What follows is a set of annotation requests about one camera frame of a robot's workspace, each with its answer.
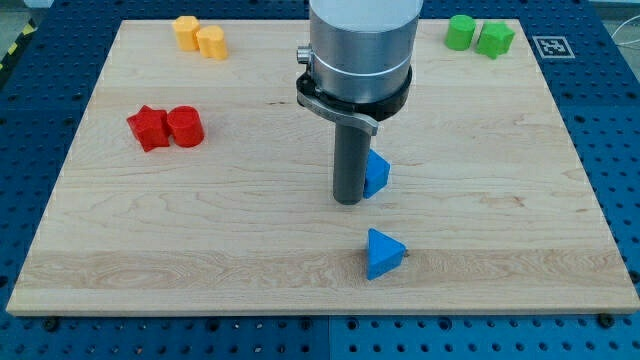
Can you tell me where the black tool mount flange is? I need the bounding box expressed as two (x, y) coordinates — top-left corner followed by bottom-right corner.
(296, 68), (413, 136)

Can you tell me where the green star block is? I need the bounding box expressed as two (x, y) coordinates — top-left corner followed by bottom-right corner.
(476, 21), (515, 59)

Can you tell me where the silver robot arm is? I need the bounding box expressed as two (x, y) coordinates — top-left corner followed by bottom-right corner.
(296, 0), (423, 205)

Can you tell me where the yellow hexagon block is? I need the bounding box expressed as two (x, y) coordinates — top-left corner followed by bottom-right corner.
(172, 15), (200, 51)

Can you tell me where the green cylinder block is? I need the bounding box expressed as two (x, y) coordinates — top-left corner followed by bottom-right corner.
(445, 14), (476, 51)

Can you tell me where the blue cube block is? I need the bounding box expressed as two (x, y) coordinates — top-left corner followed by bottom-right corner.
(363, 149), (391, 199)

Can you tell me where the red cylinder block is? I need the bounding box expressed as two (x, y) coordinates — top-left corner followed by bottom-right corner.
(167, 106), (204, 148)

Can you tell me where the blue triangle block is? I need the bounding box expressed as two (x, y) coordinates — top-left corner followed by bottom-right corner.
(367, 228), (406, 280)

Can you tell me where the yellow heart block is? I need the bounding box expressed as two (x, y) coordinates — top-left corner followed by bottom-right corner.
(196, 25), (229, 60)

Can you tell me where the white fiducial marker tag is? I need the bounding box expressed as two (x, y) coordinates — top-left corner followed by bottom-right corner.
(532, 36), (575, 59)

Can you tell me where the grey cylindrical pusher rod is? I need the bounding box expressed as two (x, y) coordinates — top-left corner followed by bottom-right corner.
(333, 125), (371, 205)

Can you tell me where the white cable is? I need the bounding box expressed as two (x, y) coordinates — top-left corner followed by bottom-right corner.
(610, 13), (640, 50)

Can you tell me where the wooden board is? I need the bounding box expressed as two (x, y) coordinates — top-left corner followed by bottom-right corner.
(7, 20), (639, 316)

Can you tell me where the red star block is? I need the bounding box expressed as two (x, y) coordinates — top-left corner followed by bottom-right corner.
(127, 105), (170, 152)

